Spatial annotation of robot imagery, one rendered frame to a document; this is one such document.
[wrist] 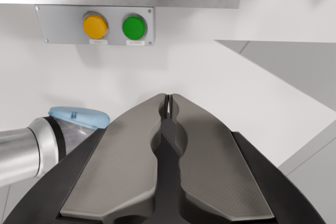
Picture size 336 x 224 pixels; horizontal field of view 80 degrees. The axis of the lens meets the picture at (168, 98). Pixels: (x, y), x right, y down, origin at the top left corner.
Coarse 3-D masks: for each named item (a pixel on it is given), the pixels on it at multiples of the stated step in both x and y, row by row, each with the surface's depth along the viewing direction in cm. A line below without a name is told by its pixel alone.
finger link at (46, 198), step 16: (80, 144) 8; (96, 144) 8; (64, 160) 7; (80, 160) 8; (48, 176) 7; (64, 176) 7; (32, 192) 6; (48, 192) 6; (64, 192) 6; (16, 208) 6; (32, 208) 6; (48, 208) 6
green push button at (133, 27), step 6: (126, 18) 35; (132, 18) 35; (138, 18) 35; (126, 24) 35; (132, 24) 35; (138, 24) 35; (144, 24) 36; (126, 30) 36; (132, 30) 36; (138, 30) 36; (144, 30) 36; (132, 36) 36; (138, 36) 36
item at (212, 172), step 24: (168, 96) 14; (192, 120) 10; (216, 120) 10; (192, 144) 8; (216, 144) 8; (192, 168) 7; (216, 168) 7; (240, 168) 7; (192, 192) 6; (216, 192) 6; (240, 192) 6; (192, 216) 7; (216, 216) 6; (240, 216) 6; (264, 216) 6
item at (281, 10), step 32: (256, 0) 43; (288, 0) 43; (320, 0) 43; (0, 32) 47; (32, 32) 47; (160, 32) 47; (192, 32) 47; (224, 32) 47; (256, 32) 47; (288, 32) 47; (320, 32) 47
